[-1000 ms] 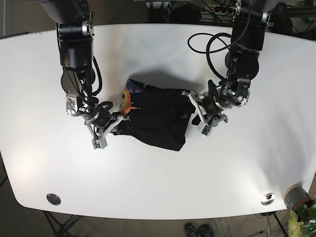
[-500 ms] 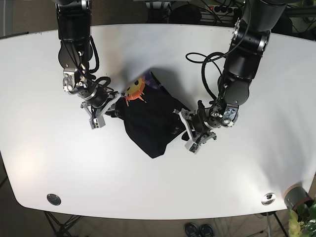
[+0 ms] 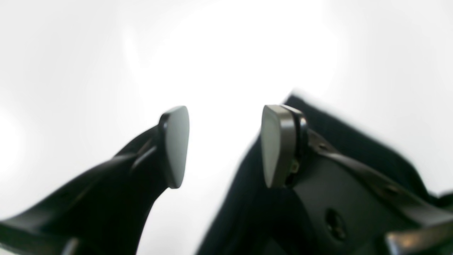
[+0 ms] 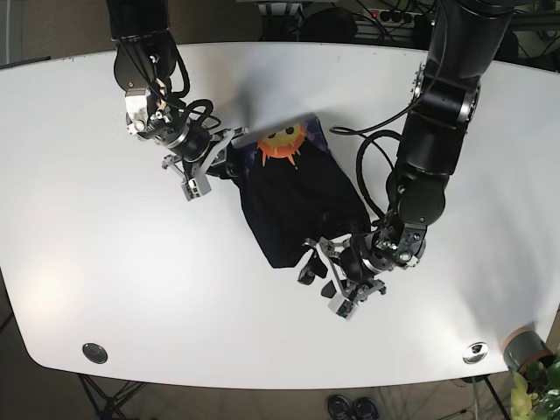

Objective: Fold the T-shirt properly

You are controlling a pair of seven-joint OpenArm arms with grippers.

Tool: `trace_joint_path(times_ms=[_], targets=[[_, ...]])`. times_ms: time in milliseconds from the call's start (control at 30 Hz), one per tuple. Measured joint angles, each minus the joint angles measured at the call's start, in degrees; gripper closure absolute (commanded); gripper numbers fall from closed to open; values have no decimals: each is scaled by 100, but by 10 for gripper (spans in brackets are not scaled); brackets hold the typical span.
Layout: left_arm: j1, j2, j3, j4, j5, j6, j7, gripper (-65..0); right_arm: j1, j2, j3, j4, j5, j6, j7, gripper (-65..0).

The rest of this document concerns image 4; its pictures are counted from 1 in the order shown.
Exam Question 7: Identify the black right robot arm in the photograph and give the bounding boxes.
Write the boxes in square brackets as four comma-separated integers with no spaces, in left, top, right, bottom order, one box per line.
[107,1,247,200]

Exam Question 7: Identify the green potted plant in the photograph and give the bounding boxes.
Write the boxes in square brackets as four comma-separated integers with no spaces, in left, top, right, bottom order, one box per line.
[510,356,559,420]

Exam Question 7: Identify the person's dark shoes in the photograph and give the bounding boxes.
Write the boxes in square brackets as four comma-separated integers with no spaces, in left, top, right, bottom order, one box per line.
[325,395,380,420]

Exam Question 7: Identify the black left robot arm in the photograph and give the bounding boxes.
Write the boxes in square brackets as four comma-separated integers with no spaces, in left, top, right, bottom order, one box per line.
[310,1,519,319]

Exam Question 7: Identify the black printed T-shirt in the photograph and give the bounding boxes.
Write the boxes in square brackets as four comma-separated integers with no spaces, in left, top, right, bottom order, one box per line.
[228,114,370,269]

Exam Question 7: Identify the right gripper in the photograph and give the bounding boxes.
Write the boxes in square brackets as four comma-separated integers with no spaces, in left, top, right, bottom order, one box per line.
[125,88,249,200]

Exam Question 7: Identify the metal table grommet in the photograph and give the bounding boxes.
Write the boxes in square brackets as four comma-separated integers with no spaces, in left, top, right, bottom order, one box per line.
[462,342,488,365]
[82,343,109,364]

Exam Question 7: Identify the right metal table grommet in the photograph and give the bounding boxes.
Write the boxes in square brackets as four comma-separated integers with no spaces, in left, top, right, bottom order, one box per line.
[462,342,488,365]

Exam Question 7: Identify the left metal table grommet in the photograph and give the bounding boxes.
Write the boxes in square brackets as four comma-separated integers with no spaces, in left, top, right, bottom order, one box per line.
[82,343,109,364]

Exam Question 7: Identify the grey plant pot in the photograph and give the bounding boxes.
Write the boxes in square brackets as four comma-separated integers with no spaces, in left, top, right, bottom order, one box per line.
[501,327,556,375]

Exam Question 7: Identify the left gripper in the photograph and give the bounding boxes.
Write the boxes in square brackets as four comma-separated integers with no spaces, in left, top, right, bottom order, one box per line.
[297,219,428,320]

